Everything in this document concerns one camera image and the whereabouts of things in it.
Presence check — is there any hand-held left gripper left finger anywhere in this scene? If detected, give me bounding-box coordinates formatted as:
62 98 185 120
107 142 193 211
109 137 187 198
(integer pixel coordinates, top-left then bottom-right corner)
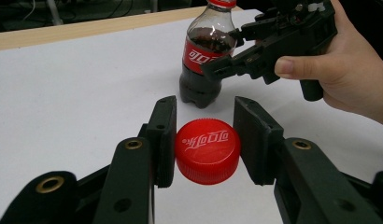
92 94 177 224

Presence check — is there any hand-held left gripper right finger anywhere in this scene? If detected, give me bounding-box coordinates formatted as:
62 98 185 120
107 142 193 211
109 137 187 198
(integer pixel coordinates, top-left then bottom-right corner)
233 95 383 224

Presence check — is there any cola bottle with red label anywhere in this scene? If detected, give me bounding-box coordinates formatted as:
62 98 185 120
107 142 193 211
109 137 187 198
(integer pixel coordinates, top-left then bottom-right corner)
178 0 238 109

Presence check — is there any red plastic bottle cap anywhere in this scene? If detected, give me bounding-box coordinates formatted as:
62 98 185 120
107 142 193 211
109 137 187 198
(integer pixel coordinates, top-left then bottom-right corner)
174 118 242 187

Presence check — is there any white cable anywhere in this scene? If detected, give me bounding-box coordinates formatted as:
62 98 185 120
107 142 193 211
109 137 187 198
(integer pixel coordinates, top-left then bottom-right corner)
22 0 37 21

